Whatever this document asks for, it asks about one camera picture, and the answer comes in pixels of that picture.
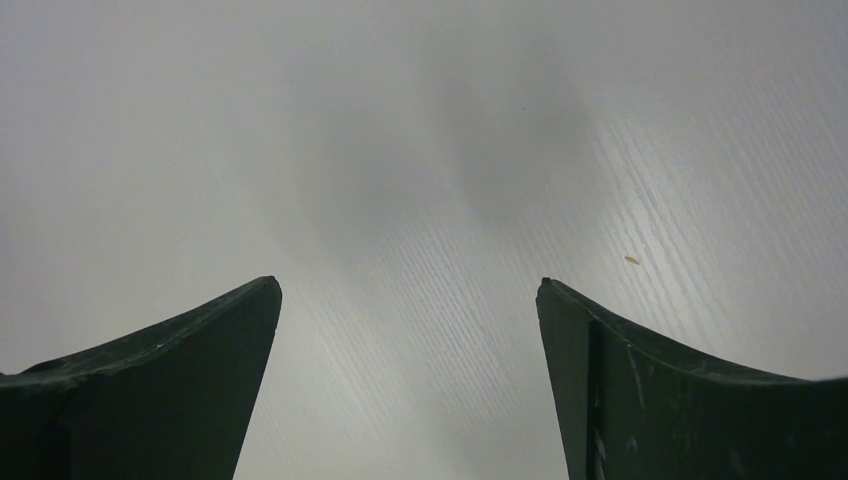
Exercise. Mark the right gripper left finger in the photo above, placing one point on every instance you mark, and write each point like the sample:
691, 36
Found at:
170, 401

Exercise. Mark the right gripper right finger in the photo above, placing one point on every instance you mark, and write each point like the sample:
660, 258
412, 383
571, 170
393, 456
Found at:
632, 403

